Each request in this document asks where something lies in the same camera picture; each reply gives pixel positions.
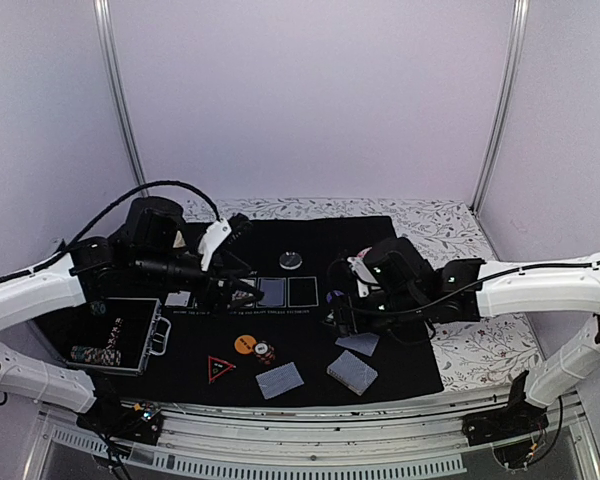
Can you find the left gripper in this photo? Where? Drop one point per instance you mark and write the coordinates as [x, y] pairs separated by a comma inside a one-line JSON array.
[[219, 301]]

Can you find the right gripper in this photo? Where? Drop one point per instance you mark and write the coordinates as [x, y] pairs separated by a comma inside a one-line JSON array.
[[348, 318]]

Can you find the purple small blind button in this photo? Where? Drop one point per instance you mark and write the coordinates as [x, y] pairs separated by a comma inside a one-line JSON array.
[[333, 296]]

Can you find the face up community card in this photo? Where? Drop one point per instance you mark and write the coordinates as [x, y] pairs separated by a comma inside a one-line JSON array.
[[177, 299]]

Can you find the dealt cards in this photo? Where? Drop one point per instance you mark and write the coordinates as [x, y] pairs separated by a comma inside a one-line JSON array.
[[279, 380], [364, 343]]

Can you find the blue playing card deck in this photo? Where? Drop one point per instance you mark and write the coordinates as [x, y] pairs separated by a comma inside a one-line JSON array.
[[352, 372]]

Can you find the black round dealer button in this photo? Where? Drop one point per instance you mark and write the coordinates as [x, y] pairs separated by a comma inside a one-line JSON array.
[[290, 260]]

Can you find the face down burn card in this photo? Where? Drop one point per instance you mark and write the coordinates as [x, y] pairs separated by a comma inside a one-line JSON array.
[[274, 292]]

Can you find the orange big blind button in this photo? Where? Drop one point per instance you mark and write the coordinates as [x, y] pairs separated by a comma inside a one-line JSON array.
[[245, 344]]

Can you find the triangular all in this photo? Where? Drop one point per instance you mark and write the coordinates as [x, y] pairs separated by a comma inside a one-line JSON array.
[[217, 368]]

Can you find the red black chip stack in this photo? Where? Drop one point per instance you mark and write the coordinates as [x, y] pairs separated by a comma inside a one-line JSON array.
[[264, 352]]

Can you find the queen face card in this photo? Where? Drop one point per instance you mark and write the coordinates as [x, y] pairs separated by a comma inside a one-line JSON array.
[[240, 299]]

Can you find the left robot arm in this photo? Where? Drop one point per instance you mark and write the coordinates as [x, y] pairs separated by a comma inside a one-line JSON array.
[[72, 277]]

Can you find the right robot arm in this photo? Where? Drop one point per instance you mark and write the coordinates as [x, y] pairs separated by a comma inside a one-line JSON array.
[[571, 285]]

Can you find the cream ceramic mug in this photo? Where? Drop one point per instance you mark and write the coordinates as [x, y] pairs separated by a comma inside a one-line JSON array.
[[179, 241]]

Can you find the upper poker chip row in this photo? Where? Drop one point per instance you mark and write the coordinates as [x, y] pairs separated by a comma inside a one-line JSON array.
[[98, 308]]

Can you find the poker chip row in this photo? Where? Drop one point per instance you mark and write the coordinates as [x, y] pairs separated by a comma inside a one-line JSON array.
[[98, 308], [96, 356]]

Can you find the aluminium poker chip case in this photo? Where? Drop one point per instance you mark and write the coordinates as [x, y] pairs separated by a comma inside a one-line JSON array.
[[134, 326]]

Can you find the floral patterned tablecloth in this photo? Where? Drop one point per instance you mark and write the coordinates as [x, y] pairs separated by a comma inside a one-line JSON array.
[[470, 355]]

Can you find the black poker felt mat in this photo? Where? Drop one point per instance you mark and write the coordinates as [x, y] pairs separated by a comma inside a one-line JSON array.
[[298, 332]]

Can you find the lower poker chip row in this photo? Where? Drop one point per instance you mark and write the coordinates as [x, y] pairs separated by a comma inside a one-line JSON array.
[[96, 356]]

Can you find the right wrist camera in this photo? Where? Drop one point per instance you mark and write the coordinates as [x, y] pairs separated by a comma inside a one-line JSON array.
[[365, 281]]

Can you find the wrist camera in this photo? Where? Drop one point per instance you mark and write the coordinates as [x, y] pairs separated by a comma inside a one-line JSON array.
[[365, 281], [218, 233]]

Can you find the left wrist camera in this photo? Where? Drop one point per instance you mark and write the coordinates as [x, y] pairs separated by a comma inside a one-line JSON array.
[[218, 233]]

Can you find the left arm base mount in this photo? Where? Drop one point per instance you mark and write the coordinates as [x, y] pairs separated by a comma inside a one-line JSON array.
[[141, 422]]

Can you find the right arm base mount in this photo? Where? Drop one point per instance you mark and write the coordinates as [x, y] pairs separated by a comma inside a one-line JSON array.
[[517, 417]]

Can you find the left aluminium frame post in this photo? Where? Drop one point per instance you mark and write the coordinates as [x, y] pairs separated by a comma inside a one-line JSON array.
[[104, 26]]

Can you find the aluminium frame post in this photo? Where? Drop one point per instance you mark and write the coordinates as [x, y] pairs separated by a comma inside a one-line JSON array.
[[104, 26], [515, 45]]

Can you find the right aluminium frame post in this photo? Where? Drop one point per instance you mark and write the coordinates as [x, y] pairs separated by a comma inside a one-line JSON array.
[[515, 45]]

